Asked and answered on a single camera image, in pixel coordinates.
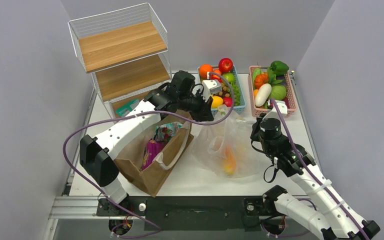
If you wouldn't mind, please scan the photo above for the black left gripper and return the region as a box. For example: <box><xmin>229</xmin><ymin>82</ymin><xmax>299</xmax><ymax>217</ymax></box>
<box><xmin>177</xmin><ymin>88</ymin><xmax>213</xmax><ymax>123</ymax></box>

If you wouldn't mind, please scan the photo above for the clear plastic lemon-print bag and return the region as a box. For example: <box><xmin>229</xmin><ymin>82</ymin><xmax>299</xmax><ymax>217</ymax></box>
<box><xmin>190</xmin><ymin>111</ymin><xmax>271</xmax><ymax>178</ymax></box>

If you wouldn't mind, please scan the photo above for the orange fruit front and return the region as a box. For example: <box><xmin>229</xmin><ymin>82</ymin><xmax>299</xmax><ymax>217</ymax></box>
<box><xmin>232</xmin><ymin>144</ymin><xmax>249</xmax><ymax>161</ymax></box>

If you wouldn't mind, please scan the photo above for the orange fruit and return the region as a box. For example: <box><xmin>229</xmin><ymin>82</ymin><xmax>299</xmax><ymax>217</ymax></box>
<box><xmin>232</xmin><ymin>144</ymin><xmax>249</xmax><ymax>161</ymax></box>
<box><xmin>198</xmin><ymin>63</ymin><xmax>213</xmax><ymax>79</ymax></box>

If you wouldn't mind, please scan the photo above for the teal snack packet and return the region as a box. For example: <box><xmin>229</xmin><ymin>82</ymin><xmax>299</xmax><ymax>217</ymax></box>
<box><xmin>115</xmin><ymin>98</ymin><xmax>140</xmax><ymax>117</ymax></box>
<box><xmin>153</xmin><ymin>121</ymin><xmax>183</xmax><ymax>143</ymax></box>

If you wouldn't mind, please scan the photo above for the yellow orange mango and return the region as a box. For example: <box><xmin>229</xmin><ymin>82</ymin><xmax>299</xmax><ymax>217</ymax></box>
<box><xmin>222</xmin><ymin>146</ymin><xmax>237</xmax><ymax>175</ymax></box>

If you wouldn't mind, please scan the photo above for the purple snack packet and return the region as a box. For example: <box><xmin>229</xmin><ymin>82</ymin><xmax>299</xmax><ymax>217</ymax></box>
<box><xmin>141</xmin><ymin>139</ymin><xmax>165</xmax><ymax>170</ymax></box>

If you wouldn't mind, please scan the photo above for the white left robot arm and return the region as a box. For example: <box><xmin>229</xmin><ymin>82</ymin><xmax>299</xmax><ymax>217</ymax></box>
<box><xmin>79</xmin><ymin>70</ymin><xmax>222</xmax><ymax>215</ymax></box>

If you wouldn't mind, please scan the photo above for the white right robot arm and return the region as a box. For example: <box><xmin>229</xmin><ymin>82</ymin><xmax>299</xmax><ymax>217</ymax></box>
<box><xmin>250</xmin><ymin>113</ymin><xmax>381</xmax><ymax>240</ymax></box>

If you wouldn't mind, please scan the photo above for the blue plastic fruit basket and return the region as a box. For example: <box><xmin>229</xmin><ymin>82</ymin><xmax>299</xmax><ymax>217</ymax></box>
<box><xmin>211</xmin><ymin>65</ymin><xmax>246</xmax><ymax>116</ymax></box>

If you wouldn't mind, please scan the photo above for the yellow lemon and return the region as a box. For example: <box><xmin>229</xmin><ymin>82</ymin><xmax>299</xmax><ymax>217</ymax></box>
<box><xmin>211</xmin><ymin>95</ymin><xmax>224</xmax><ymax>109</ymax></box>

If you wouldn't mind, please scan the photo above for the orange fruit back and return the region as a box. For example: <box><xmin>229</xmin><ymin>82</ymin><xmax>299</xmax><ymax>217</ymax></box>
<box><xmin>198</xmin><ymin>63</ymin><xmax>213</xmax><ymax>79</ymax></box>

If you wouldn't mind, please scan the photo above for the red pomegranate fruit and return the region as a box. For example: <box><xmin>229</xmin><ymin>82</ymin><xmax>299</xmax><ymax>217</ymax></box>
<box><xmin>223</xmin><ymin>97</ymin><xmax>234</xmax><ymax>107</ymax></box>

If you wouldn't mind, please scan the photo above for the white eggplant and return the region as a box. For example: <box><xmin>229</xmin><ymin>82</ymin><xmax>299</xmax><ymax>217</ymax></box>
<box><xmin>254</xmin><ymin>83</ymin><xmax>272</xmax><ymax>107</ymax></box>

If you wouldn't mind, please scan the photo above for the green grape bunch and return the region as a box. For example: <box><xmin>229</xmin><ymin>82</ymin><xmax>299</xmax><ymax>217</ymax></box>
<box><xmin>231</xmin><ymin>84</ymin><xmax>241</xmax><ymax>107</ymax></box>

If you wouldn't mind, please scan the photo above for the green cabbage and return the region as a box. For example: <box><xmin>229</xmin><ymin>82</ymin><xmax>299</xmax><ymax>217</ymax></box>
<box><xmin>268</xmin><ymin>84</ymin><xmax>287</xmax><ymax>101</ymax></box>

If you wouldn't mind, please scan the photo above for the green apple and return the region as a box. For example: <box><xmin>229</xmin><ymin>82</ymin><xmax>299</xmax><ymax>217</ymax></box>
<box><xmin>222</xmin><ymin>72</ymin><xmax>236</xmax><ymax>85</ymax></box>

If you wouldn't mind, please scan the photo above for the red apple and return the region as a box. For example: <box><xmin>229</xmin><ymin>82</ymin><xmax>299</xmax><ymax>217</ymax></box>
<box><xmin>218</xmin><ymin>57</ymin><xmax>234</xmax><ymax>74</ymax></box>

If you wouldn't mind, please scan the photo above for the pink plastic vegetable basket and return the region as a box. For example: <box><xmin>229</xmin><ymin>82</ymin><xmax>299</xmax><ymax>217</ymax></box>
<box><xmin>247</xmin><ymin>65</ymin><xmax>298</xmax><ymax>118</ymax></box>

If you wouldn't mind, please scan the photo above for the orange pumpkin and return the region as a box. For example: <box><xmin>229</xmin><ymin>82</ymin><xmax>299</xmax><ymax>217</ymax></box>
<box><xmin>253</xmin><ymin>73</ymin><xmax>269</xmax><ymax>90</ymax></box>

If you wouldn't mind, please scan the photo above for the green bell pepper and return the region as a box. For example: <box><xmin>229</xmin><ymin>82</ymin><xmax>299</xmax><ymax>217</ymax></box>
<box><xmin>270</xmin><ymin>60</ymin><xmax>290</xmax><ymax>76</ymax></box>

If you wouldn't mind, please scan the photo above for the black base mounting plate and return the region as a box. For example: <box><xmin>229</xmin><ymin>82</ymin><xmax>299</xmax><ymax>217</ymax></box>
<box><xmin>95</xmin><ymin>195</ymin><xmax>296</xmax><ymax>232</ymax></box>

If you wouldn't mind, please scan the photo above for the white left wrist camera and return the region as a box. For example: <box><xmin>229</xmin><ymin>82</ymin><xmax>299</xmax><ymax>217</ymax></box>
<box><xmin>201</xmin><ymin>79</ymin><xmax>222</xmax><ymax>102</ymax></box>

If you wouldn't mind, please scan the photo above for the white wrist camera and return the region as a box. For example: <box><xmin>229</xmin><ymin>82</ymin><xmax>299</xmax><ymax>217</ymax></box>
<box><xmin>264</xmin><ymin>100</ymin><xmax>288</xmax><ymax>120</ymax></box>
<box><xmin>201</xmin><ymin>79</ymin><xmax>222</xmax><ymax>102</ymax></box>

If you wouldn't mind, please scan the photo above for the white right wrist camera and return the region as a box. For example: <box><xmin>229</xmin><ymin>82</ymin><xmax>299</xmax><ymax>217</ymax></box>
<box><xmin>264</xmin><ymin>100</ymin><xmax>288</xmax><ymax>120</ymax></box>

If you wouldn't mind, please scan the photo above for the white wire wooden shelf rack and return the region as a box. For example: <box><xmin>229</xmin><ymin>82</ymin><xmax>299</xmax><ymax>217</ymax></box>
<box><xmin>68</xmin><ymin>2</ymin><xmax>172</xmax><ymax>118</ymax></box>

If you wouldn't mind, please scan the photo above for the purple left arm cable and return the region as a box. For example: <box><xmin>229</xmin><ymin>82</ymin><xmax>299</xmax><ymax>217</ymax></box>
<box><xmin>62</xmin><ymin>71</ymin><xmax>236</xmax><ymax>233</ymax></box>

